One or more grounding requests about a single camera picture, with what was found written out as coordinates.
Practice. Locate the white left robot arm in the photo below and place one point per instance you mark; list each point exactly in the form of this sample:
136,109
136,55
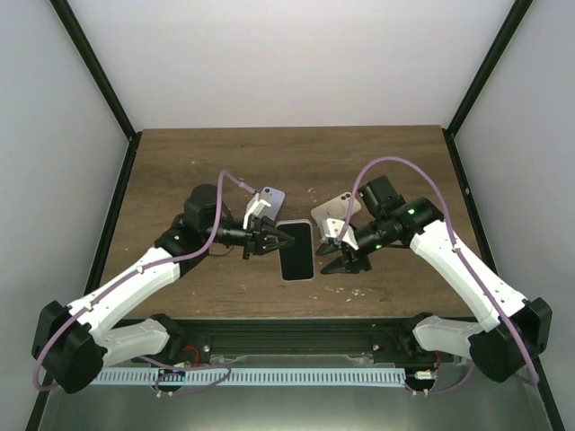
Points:
74,342

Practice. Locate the black table edge rail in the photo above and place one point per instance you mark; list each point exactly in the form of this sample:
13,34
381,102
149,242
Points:
551,410
101,254

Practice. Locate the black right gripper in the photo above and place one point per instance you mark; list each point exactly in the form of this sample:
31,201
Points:
347,265

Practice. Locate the black right frame post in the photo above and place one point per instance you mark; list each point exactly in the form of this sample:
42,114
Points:
507,30

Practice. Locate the black left frame post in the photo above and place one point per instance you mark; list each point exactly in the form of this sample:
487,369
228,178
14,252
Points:
86,52

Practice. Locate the beige phone case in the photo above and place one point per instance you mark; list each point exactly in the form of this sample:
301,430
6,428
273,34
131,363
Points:
336,208

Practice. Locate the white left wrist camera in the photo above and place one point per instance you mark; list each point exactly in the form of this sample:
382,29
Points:
258,206

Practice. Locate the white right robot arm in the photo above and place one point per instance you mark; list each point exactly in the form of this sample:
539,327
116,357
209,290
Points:
509,328

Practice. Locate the lilac phone case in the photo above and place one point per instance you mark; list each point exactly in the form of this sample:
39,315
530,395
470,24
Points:
275,197

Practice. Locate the pink phone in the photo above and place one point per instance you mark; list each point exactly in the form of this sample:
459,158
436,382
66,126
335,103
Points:
297,260

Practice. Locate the light blue slotted cable duct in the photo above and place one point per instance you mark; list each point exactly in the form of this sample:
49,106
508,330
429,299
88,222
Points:
370,377

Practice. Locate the black left table edge rail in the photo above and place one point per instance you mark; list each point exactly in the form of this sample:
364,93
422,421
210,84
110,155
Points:
101,254

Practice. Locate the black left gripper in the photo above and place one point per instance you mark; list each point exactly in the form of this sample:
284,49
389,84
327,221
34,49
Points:
254,236

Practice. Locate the black frame post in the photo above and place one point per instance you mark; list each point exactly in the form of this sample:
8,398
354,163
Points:
86,52
507,30

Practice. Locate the grey metal front plate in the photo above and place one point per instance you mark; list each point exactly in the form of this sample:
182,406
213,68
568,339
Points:
476,405

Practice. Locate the black right table edge rail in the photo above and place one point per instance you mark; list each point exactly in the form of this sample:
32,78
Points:
551,410

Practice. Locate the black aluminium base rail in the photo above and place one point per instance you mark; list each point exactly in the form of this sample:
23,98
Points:
383,340

